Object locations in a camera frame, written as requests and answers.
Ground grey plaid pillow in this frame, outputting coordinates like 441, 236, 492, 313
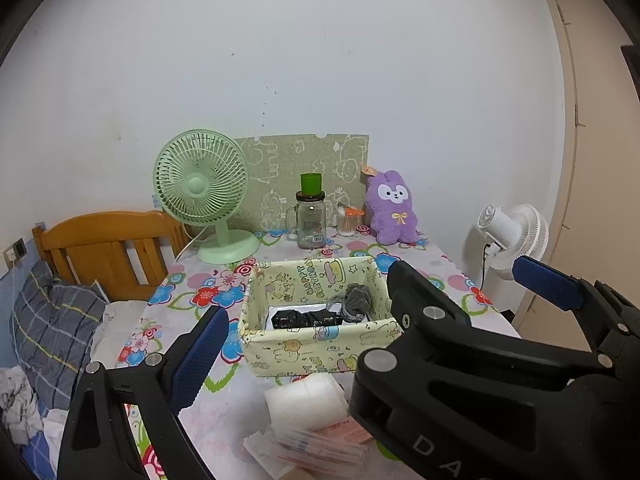
11, 260, 108, 408

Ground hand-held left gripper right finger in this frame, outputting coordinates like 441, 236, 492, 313
512, 255, 640, 377

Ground grey cloth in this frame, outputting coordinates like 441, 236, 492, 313
327, 284, 373, 323

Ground crumpled patterned clothes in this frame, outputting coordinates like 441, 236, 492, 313
0, 367, 46, 446

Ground white standing fan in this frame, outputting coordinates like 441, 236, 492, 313
467, 203, 550, 291

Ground cotton swab container orange lid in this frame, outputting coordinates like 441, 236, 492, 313
336, 203, 364, 237

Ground green printed cardboard sheet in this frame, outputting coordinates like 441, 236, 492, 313
234, 133, 371, 233

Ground white crumpled sheet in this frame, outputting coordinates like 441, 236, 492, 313
90, 300, 151, 361

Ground purple plush bunny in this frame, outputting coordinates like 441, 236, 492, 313
361, 165, 421, 246

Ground beige door frame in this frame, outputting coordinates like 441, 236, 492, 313
510, 0, 640, 356

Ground white fan cord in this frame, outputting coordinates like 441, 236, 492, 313
175, 225, 208, 261

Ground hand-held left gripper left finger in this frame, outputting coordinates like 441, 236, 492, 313
56, 305, 231, 480

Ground black cloth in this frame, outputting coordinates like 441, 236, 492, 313
270, 308, 346, 332

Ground pink tissue pack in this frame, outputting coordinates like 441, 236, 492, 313
272, 417, 376, 466

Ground black fan cable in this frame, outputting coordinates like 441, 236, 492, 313
480, 240, 493, 293

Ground green desk fan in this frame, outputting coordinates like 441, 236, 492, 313
152, 129, 261, 265

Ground wall socket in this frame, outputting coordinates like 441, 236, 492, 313
2, 237, 28, 265

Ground yellow printed fabric storage box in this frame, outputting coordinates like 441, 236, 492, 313
237, 255, 405, 377

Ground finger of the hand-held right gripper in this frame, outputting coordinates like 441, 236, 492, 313
349, 260, 608, 431

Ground glass mug with green lid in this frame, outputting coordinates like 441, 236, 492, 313
286, 173, 335, 250

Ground wooden bed headboard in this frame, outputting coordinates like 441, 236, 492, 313
31, 210, 190, 303

